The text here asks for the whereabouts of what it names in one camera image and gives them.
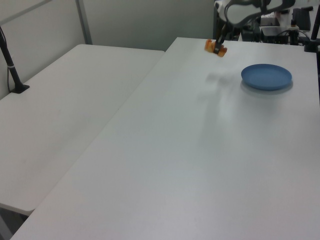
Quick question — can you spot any grey partition frame post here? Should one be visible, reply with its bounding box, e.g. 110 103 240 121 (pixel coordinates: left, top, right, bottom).
75 0 94 46

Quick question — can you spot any black cylinder with yellow knob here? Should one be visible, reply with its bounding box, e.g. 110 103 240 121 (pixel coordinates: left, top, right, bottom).
289 19 300 46

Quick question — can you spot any orange toy bread loaf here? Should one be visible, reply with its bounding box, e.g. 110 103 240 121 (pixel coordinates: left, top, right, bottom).
204 38 229 58

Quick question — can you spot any black upright case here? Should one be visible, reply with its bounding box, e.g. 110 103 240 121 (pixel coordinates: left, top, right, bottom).
291 7 312 31

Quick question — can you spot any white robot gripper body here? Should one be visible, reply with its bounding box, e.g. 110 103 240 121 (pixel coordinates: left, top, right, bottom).
214 0 263 26

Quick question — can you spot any blue round plate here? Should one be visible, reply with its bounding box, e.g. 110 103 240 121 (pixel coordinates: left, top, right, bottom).
240 64 293 91

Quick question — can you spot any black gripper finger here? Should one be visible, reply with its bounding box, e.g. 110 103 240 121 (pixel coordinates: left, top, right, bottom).
214 23 230 54
225 22 235 41

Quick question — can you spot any black clamped stand pole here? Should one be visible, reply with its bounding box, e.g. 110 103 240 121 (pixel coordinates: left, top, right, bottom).
303 16 320 53

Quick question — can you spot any black electronics box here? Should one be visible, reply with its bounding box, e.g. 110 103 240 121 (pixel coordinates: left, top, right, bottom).
260 25 291 45

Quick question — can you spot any black camera stand pole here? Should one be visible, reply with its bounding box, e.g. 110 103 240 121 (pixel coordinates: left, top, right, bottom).
0 25 30 94

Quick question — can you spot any black cable on stand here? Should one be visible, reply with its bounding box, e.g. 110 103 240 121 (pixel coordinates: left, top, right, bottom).
0 24 13 93

